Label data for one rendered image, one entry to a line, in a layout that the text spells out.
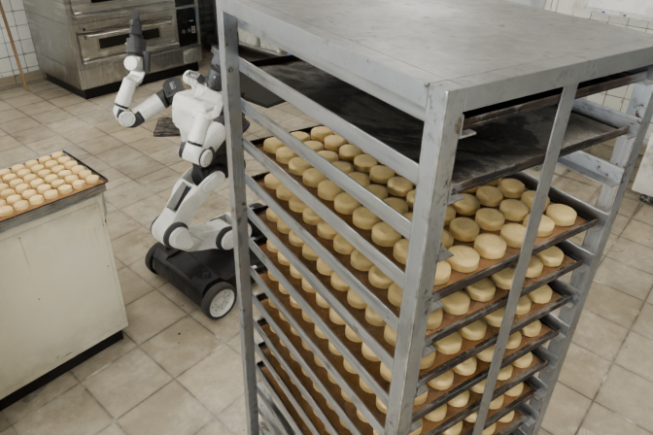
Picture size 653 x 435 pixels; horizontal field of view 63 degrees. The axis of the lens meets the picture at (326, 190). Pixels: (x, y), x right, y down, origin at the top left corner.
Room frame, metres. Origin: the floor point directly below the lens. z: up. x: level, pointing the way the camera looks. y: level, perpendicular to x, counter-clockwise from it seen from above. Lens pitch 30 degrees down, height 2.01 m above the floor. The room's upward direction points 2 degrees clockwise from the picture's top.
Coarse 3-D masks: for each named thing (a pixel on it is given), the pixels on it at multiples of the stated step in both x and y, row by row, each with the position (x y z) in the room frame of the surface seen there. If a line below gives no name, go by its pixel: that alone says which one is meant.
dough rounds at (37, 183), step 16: (32, 160) 2.05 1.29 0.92; (48, 160) 2.06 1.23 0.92; (64, 160) 2.06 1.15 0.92; (0, 176) 1.92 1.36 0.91; (16, 176) 1.91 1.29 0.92; (32, 176) 1.91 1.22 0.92; (48, 176) 1.92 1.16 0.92; (64, 176) 1.93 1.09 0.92; (80, 176) 1.94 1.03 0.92; (96, 176) 1.93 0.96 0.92; (0, 192) 1.80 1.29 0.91; (16, 192) 1.81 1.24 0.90; (32, 192) 1.78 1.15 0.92; (48, 192) 1.78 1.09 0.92; (64, 192) 1.81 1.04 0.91; (0, 208) 1.66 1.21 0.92; (16, 208) 1.68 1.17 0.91; (32, 208) 1.70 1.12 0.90
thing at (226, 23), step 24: (216, 0) 1.08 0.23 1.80; (240, 96) 1.07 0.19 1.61; (240, 120) 1.07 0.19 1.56; (240, 144) 1.07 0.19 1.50; (240, 168) 1.07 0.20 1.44; (240, 192) 1.06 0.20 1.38; (240, 216) 1.06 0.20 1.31; (240, 240) 1.06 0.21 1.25; (240, 264) 1.06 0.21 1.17; (240, 288) 1.06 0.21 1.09; (240, 312) 1.07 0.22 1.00; (240, 336) 1.08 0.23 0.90
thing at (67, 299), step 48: (0, 240) 1.61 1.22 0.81; (48, 240) 1.73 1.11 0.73; (96, 240) 1.87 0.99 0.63; (0, 288) 1.57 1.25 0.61; (48, 288) 1.69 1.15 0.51; (96, 288) 1.84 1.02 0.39; (0, 336) 1.53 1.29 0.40; (48, 336) 1.65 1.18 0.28; (96, 336) 1.80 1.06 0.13; (0, 384) 1.48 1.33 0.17
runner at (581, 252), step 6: (558, 246) 0.86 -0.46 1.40; (564, 246) 0.85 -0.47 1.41; (570, 246) 0.84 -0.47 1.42; (576, 246) 0.83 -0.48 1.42; (570, 252) 0.83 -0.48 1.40; (576, 252) 0.83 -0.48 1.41; (582, 252) 0.82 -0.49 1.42; (588, 252) 0.81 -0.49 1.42; (576, 258) 0.82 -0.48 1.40; (582, 258) 0.81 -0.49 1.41; (588, 258) 0.81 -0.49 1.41; (582, 264) 0.81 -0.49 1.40; (588, 264) 0.80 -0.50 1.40; (582, 270) 0.79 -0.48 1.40
